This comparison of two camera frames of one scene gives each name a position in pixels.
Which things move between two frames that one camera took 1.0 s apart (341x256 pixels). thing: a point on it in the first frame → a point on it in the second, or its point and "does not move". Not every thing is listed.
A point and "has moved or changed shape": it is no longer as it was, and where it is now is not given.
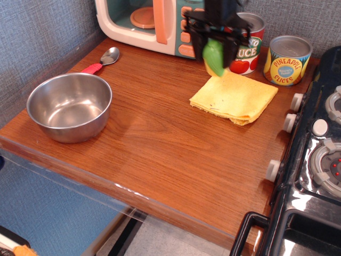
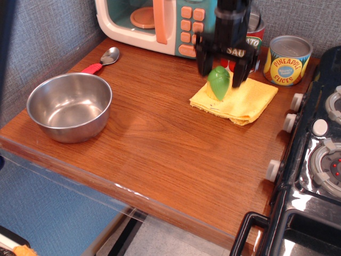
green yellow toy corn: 212,54 has moved or changed shape
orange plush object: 24,250 does not move
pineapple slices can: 286,60 does not move
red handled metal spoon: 108,56 does not move
